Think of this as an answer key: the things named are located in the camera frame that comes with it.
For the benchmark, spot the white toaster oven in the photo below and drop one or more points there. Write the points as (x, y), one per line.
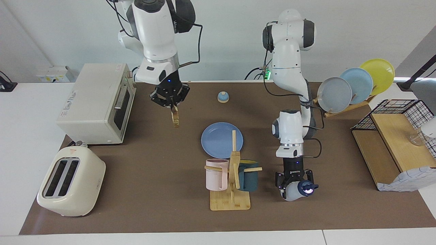
(88, 102)

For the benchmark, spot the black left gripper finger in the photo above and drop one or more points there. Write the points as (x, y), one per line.
(280, 180)
(309, 176)

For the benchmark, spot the light blue plate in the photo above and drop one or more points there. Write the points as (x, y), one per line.
(361, 83)

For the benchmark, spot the teal mug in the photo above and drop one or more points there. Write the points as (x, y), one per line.
(250, 178)

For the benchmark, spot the small blue call bell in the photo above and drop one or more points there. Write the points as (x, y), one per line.
(223, 97)

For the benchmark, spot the wooden plate rack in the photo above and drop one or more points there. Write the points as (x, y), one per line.
(344, 109)

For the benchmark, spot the white wall socket box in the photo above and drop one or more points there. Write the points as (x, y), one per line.
(51, 73)

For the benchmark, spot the grey plate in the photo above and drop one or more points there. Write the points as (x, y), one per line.
(333, 95)

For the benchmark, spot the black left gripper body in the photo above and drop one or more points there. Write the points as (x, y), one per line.
(293, 168)

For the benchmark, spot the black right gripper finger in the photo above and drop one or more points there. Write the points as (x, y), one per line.
(184, 92)
(160, 100)

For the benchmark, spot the clear glass cup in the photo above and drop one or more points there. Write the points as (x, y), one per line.
(416, 139)

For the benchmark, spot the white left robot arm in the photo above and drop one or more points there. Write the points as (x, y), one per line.
(289, 68)

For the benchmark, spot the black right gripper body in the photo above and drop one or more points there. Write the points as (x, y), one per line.
(169, 86)

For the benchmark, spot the brown table mat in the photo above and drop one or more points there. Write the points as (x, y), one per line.
(153, 153)

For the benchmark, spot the patterned white cloth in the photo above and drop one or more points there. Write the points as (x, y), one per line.
(408, 180)

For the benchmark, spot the white bottle navy cap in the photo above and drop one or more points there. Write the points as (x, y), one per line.
(293, 194)

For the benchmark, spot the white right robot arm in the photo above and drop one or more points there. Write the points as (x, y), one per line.
(153, 27)

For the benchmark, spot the yellow plate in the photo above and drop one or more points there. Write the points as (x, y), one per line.
(381, 73)

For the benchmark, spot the pink mug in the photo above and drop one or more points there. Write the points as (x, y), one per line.
(215, 177)

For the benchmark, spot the blue round plate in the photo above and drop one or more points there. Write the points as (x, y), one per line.
(218, 139)

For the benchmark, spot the cream two-slot toaster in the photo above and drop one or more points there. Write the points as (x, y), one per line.
(85, 183)

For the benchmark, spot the toasted bread slice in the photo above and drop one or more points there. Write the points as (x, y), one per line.
(175, 119)

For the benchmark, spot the black desk mount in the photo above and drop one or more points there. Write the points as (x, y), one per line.
(6, 85)

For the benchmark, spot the wooden mug tree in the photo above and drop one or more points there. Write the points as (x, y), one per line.
(230, 202)

